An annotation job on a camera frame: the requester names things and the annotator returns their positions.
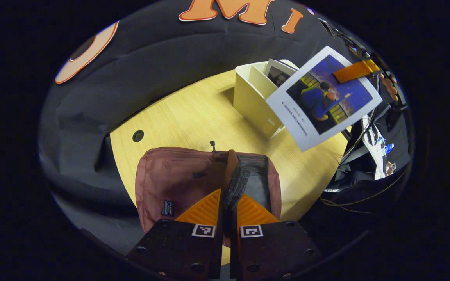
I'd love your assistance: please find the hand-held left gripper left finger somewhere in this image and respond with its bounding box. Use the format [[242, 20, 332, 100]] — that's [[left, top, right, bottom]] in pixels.
[[127, 189, 223, 279]]

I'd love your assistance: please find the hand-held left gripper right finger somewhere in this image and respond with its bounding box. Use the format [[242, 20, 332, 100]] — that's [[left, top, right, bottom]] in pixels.
[[230, 194, 322, 279]]

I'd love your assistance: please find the book with blue spine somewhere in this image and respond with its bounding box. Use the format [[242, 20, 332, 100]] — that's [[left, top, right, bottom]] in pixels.
[[265, 46, 383, 152]]

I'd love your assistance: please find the book with white spine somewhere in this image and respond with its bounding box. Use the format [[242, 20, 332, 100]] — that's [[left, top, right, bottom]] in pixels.
[[263, 59, 298, 88]]

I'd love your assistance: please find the reddish brown schoolbag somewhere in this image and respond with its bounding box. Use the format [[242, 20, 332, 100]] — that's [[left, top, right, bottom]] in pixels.
[[135, 140, 282, 248]]

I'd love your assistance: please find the white bookshelf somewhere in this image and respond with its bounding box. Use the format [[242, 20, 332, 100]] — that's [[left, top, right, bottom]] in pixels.
[[233, 59, 300, 140]]

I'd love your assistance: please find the black backdrop cloth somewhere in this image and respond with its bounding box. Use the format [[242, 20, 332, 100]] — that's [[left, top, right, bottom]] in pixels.
[[38, 0, 366, 254]]

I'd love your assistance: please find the white device with cables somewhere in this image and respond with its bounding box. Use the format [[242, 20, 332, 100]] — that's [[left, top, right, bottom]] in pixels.
[[360, 115, 396, 180]]

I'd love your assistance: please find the thin cable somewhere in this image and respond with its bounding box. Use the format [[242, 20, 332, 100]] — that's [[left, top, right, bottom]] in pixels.
[[319, 168, 407, 208]]

